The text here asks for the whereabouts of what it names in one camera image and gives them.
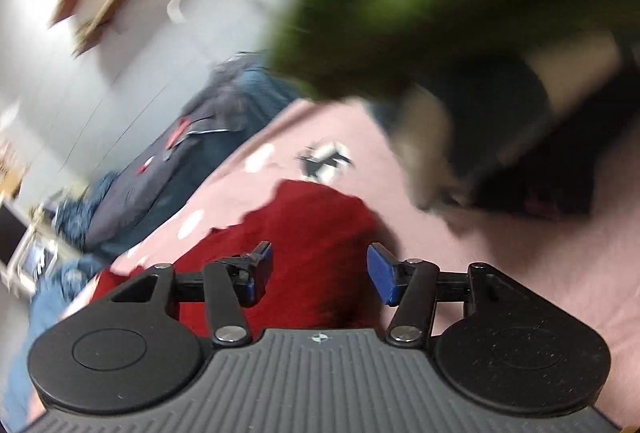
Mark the grey jacket with red patches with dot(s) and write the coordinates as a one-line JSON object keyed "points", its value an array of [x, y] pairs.
{"points": [[165, 163]]}

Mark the red knit sweater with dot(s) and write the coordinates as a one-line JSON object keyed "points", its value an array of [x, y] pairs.
{"points": [[310, 233]]}

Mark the pink dotted printed bedsheet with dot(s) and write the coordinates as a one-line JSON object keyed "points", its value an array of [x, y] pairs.
{"points": [[525, 258]]}

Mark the wooden cabinet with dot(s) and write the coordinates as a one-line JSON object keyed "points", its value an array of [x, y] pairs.
{"points": [[10, 168]]}

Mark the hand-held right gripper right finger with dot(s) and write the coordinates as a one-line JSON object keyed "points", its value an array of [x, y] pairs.
{"points": [[379, 272]]}

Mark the light blue cloth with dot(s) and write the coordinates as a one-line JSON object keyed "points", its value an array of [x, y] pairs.
{"points": [[40, 323]]}

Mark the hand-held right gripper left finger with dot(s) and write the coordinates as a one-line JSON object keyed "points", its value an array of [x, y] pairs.
{"points": [[264, 263]]}

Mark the white box appliance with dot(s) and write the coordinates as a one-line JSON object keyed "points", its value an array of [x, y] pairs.
{"points": [[35, 258]]}

